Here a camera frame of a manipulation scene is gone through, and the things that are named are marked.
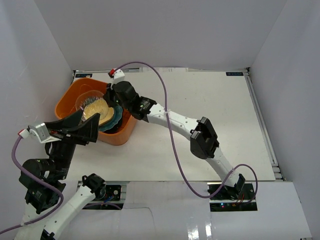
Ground yellow panda square dish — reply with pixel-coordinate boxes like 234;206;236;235
81;98;114;126

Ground teal scalloped round plate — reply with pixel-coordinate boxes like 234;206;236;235
98;105;123;134

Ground clear glass plate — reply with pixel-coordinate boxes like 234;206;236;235
75;90;104;111

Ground yellow and black square plate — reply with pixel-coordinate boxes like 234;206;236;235
105;117;129;135

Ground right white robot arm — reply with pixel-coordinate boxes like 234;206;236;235
103;81;245;200

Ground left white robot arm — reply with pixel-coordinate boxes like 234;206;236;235
11;110;106;240

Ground orange plastic bin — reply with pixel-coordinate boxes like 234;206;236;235
55;77;137;146

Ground white paper sheets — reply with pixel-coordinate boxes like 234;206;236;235
139;66;189;73

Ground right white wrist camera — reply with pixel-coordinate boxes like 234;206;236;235
108;69;125;86

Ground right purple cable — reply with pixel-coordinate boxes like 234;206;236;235
116;61;258;200

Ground purple cable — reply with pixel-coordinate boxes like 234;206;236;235
116;61;258;200
0;136;65;232

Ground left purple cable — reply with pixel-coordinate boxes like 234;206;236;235
0;136;65;232

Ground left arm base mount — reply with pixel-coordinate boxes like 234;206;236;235
84;184;127;210

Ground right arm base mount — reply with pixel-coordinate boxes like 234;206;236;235
209;183;258;213

